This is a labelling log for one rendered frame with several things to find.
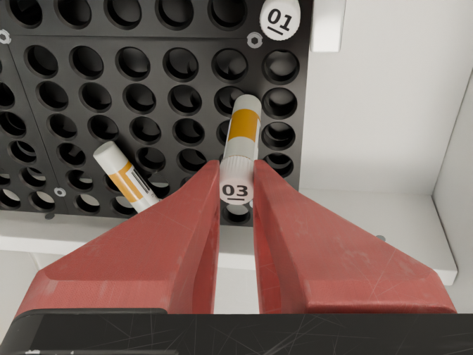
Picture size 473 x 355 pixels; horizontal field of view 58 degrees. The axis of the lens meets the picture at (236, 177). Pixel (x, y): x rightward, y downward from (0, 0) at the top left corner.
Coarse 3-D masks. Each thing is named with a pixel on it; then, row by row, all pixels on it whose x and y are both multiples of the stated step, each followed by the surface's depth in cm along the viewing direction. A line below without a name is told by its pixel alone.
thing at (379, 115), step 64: (384, 0) 19; (448, 0) 19; (320, 64) 21; (384, 64) 21; (448, 64) 20; (320, 128) 24; (384, 128) 23; (448, 128) 23; (320, 192) 26; (384, 192) 26; (448, 256) 21
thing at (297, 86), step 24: (264, 0) 14; (312, 0) 14; (264, 48) 15; (288, 48) 15; (264, 72) 15; (264, 96) 16; (264, 120) 16; (288, 120) 16; (264, 144) 17; (288, 144) 17; (288, 168) 18
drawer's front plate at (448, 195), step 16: (464, 96) 21; (464, 112) 21; (464, 128) 21; (448, 144) 23; (464, 144) 21; (448, 160) 23; (464, 160) 21; (448, 176) 23; (464, 176) 21; (448, 192) 23; (464, 192) 21; (448, 208) 23; (464, 208) 21; (448, 224) 23; (464, 224) 21; (448, 240) 22; (464, 240) 20; (464, 256) 20; (464, 272) 20; (448, 288) 22; (464, 288) 20; (464, 304) 20
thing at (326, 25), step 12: (324, 0) 18; (336, 0) 18; (312, 12) 19; (324, 12) 19; (336, 12) 19; (312, 24) 19; (324, 24) 19; (336, 24) 19; (312, 36) 19; (324, 36) 19; (336, 36) 19; (312, 48) 20; (324, 48) 20; (336, 48) 20
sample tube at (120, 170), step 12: (108, 144) 18; (96, 156) 17; (108, 156) 17; (120, 156) 18; (108, 168) 18; (120, 168) 18; (132, 168) 18; (120, 180) 18; (132, 180) 18; (144, 180) 19; (132, 192) 18; (144, 192) 18; (132, 204) 19; (144, 204) 18
